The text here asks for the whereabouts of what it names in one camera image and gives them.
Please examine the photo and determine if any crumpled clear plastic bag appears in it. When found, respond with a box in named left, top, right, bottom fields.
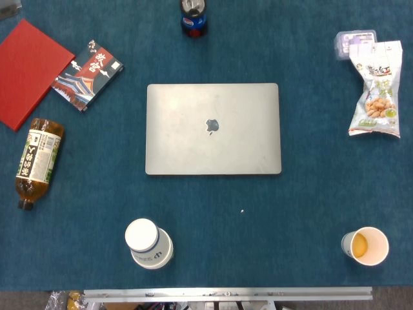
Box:
left=45, top=290, right=85, bottom=310

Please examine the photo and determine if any brown tea bottle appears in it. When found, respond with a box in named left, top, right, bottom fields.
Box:
left=15, top=118, right=65, bottom=211

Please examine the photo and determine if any paper cup with orange drink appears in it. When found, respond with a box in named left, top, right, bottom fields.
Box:
left=341, top=226, right=390, bottom=267

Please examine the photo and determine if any aluminium frame rail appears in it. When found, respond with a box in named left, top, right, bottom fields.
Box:
left=83, top=286, right=374, bottom=303

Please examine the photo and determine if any silver laptop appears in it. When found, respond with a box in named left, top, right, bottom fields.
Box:
left=145, top=83, right=283, bottom=176

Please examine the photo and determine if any nut snack bag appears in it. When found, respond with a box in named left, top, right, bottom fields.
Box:
left=347, top=40, right=404, bottom=140

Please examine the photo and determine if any red notebook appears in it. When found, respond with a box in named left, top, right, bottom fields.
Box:
left=0, top=18, right=76, bottom=132

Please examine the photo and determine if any upturned white paper cup stack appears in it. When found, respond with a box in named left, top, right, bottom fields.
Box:
left=125, top=218, right=175, bottom=270

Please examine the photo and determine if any illustrated Chinese palace book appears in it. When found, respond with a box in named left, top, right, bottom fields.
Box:
left=51, top=39, right=125, bottom=112

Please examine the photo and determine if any Pepsi cola bottle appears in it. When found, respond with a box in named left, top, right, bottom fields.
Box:
left=179, top=0, right=208, bottom=39

